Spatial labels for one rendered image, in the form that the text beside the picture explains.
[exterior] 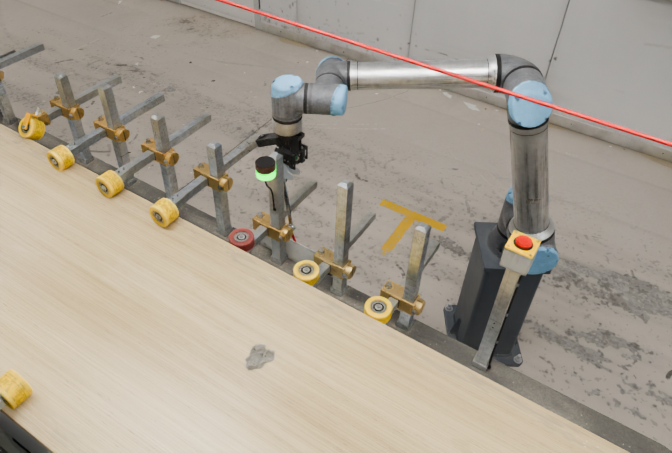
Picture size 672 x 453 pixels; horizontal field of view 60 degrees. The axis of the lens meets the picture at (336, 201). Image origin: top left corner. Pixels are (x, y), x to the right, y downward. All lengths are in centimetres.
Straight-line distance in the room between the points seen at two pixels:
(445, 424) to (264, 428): 44
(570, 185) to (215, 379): 275
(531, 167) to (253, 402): 104
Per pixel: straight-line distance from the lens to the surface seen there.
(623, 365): 300
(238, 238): 188
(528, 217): 200
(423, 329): 193
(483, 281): 238
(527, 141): 180
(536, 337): 293
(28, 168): 236
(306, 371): 157
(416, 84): 181
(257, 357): 159
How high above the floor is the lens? 223
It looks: 42 degrees down
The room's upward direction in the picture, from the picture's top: 3 degrees clockwise
